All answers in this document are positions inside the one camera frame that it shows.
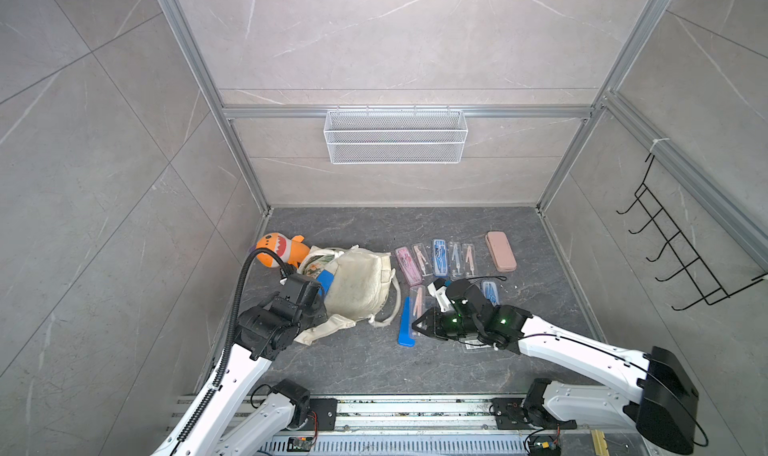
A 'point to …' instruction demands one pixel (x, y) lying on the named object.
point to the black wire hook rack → (711, 291)
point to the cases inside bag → (325, 279)
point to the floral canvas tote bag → (366, 287)
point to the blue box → (491, 293)
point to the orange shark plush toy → (293, 251)
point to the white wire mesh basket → (384, 137)
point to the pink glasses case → (501, 251)
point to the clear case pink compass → (423, 260)
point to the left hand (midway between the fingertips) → (320, 302)
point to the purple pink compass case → (409, 267)
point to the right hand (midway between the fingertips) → (416, 328)
